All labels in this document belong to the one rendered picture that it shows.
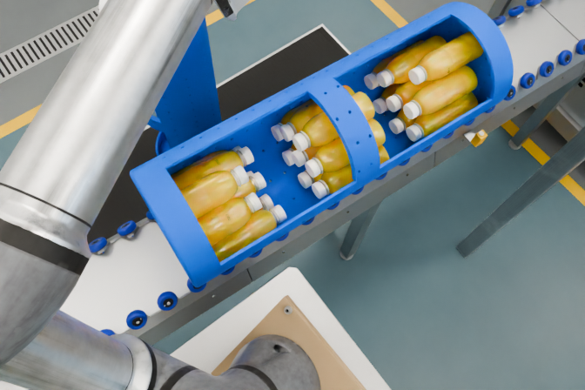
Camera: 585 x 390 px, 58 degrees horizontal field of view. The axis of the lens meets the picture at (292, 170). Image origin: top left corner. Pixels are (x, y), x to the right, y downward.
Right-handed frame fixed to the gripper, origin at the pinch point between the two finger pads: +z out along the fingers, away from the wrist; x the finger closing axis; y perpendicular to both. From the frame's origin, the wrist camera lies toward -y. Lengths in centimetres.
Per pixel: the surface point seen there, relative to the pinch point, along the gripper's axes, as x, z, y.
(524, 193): -36, 107, 50
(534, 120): -7, 160, 90
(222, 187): -10.9, 29.1, -19.4
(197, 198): -10.5, 27.3, -24.6
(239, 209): -15.0, 34.0, -19.4
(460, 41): -5, 48, 44
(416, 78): -8, 47, 30
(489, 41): -11, 44, 48
